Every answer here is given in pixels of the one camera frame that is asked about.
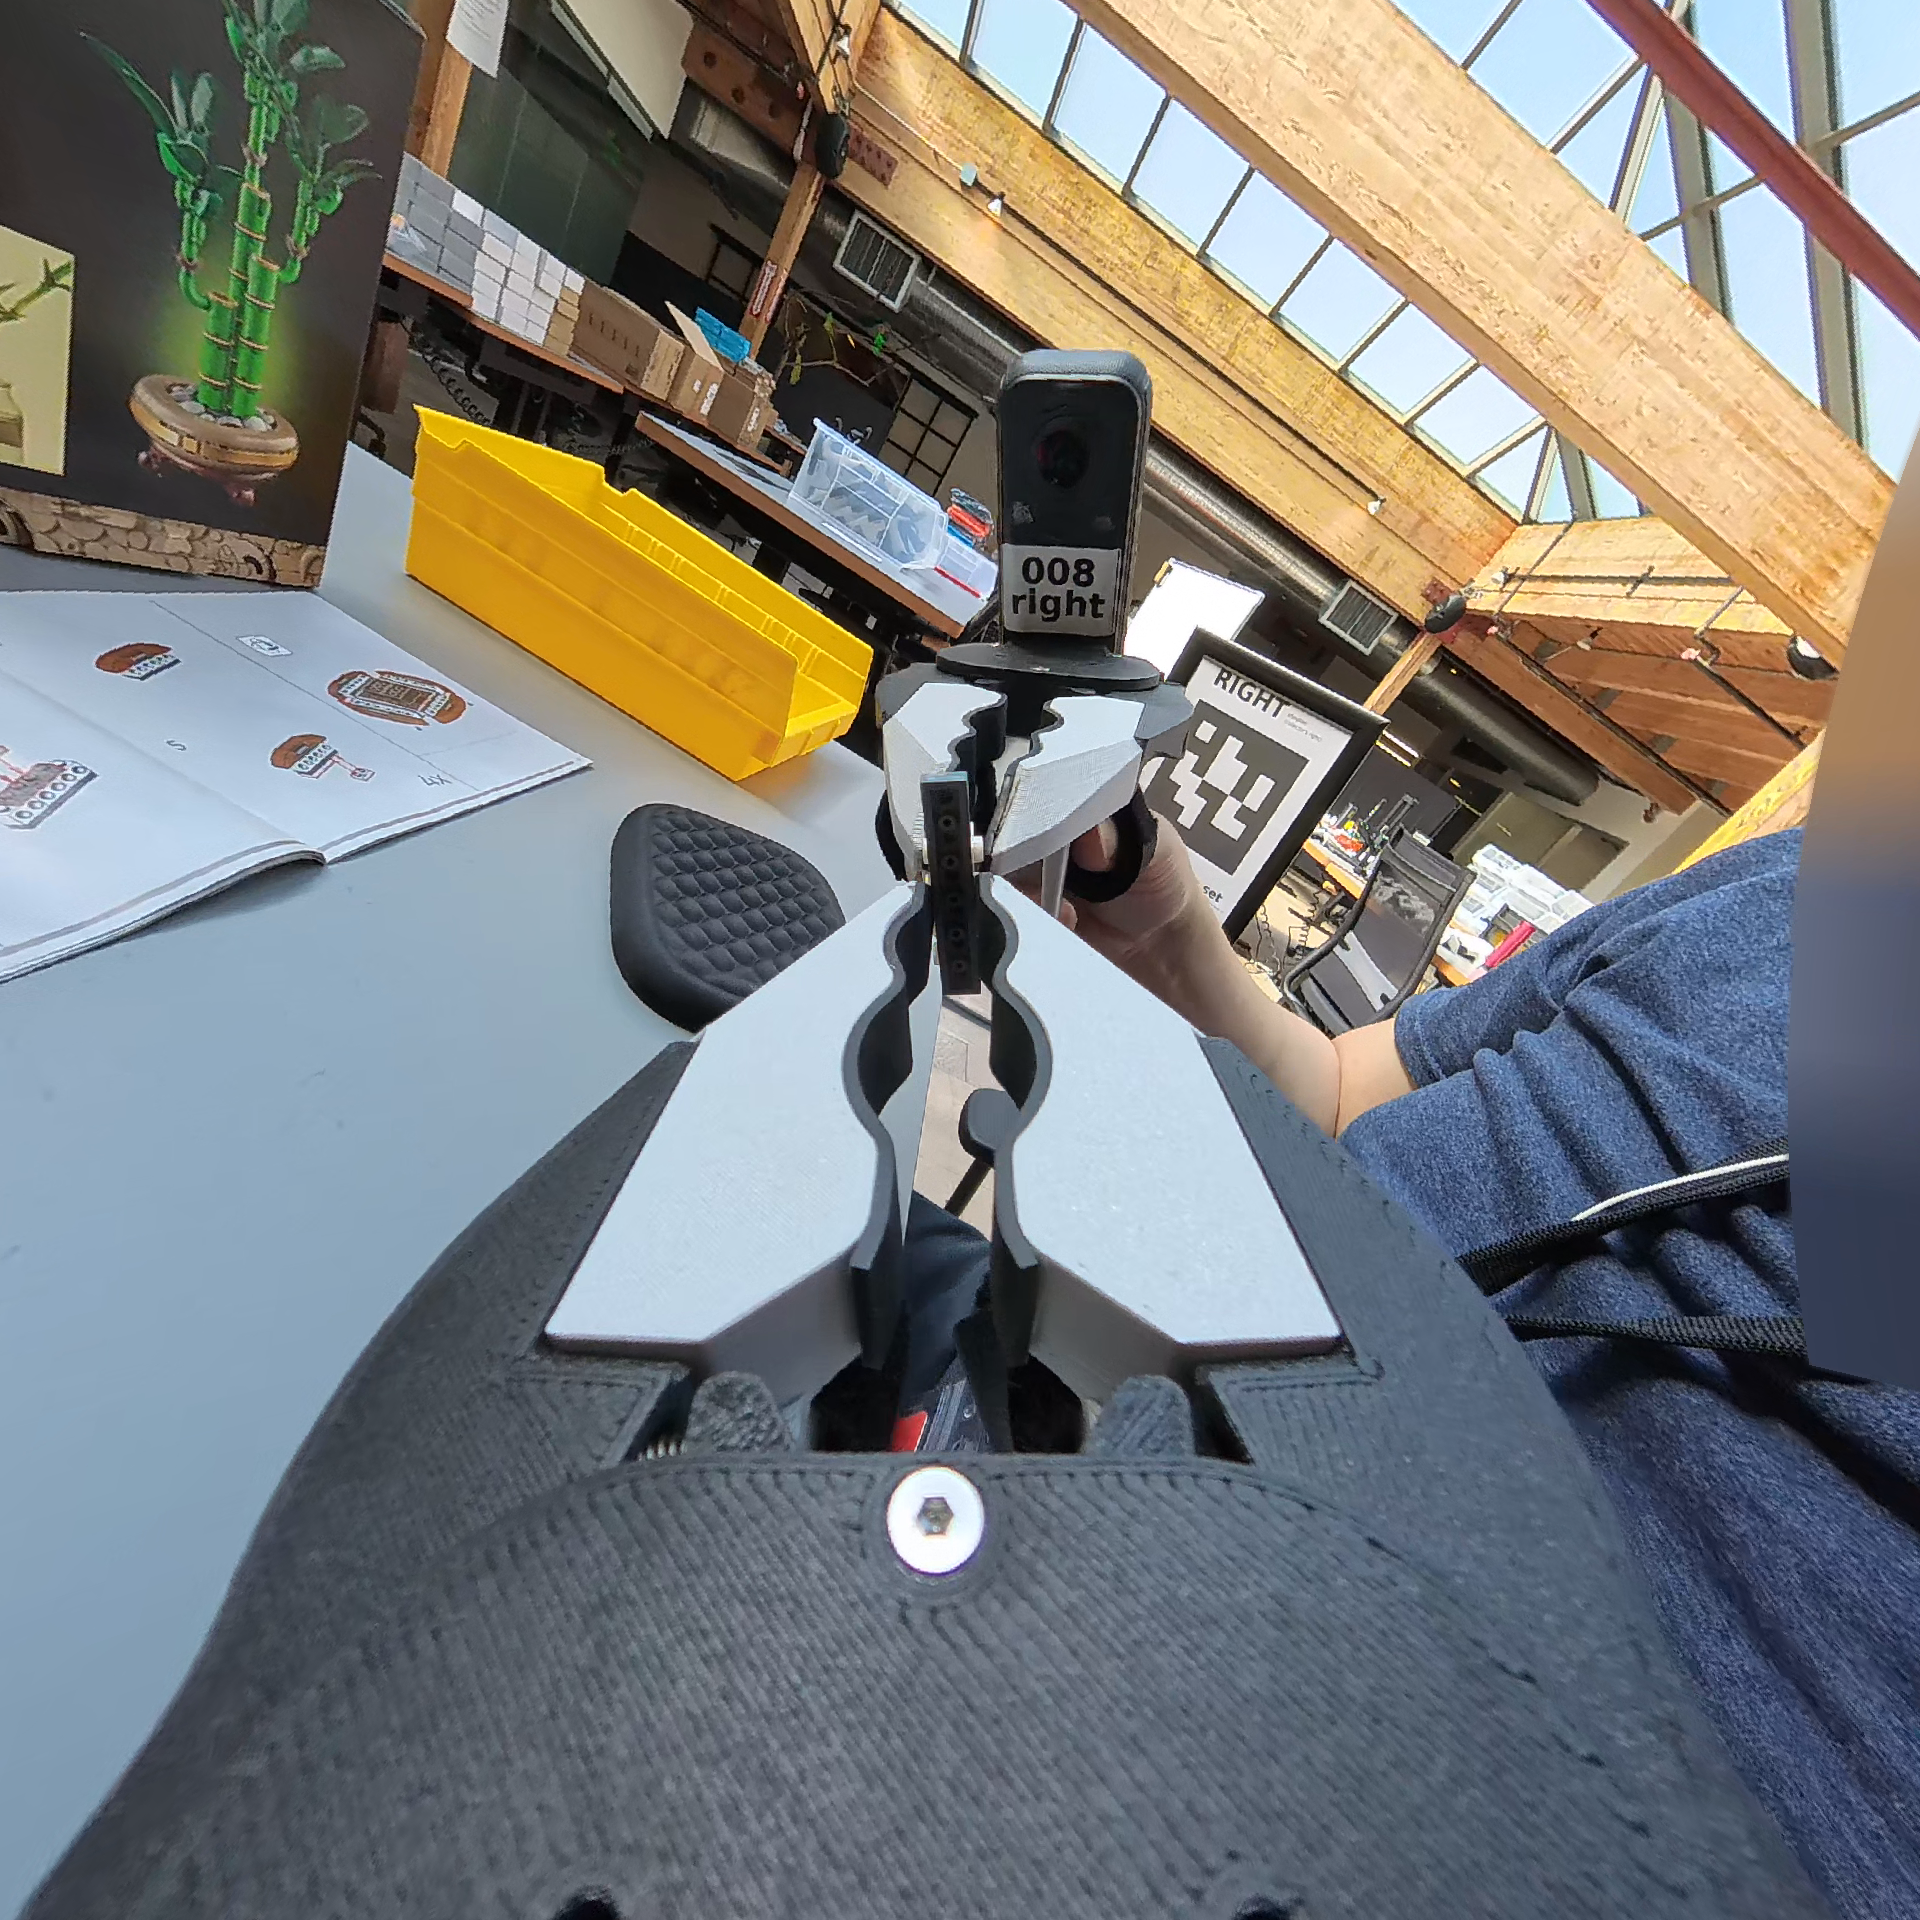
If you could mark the white paper notice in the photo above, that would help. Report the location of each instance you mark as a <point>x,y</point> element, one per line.
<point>477,26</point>

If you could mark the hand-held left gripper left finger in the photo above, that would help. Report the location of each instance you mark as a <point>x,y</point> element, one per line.
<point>720,1171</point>

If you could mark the clear plastic storage box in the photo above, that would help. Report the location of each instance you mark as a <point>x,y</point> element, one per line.
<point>863,495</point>

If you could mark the wooden work table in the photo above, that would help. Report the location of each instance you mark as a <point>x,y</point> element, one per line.
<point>720,458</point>

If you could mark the black lego plate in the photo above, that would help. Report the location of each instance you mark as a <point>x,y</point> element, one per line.
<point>952,885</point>

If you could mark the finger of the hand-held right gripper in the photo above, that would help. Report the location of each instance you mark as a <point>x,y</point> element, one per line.
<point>914,764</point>
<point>1072,773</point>

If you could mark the person's blue shirt torso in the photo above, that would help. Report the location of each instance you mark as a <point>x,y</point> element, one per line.
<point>1651,1500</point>

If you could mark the wall air vent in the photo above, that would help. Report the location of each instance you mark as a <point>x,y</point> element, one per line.
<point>875,258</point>
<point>1358,615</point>

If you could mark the cardboard box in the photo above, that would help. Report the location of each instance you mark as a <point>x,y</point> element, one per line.
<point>622,339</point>
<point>720,382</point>

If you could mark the stack of grey white boxes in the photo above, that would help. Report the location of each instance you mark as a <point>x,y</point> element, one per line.
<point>480,255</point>

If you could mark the person's right hand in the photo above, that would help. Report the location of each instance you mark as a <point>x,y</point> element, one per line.
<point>1140,930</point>

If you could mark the framed black white marker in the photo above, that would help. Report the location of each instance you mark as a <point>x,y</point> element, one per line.
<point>1275,750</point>

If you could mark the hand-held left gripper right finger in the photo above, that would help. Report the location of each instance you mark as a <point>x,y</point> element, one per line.
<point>1170,1171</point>

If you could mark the black quilted armrest pad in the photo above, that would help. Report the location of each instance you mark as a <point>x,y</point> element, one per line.
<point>720,914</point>

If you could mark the black office chair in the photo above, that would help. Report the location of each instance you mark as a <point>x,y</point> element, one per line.
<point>1381,914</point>

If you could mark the bamboo lego set box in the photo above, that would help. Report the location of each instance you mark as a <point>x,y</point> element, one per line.
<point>181,270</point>

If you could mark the yellow plastic bin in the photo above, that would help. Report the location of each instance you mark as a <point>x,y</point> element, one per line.
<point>630,601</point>

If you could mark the person's right forearm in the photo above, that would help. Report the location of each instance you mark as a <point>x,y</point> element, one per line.
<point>1291,1051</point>

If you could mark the white lit board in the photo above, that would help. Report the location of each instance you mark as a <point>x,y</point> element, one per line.
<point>1201,609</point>

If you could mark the lego instruction booklet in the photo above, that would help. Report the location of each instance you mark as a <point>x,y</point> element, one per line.
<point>224,750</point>

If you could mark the red ceiling pipe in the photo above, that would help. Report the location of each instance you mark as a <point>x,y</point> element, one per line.
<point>1770,138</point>

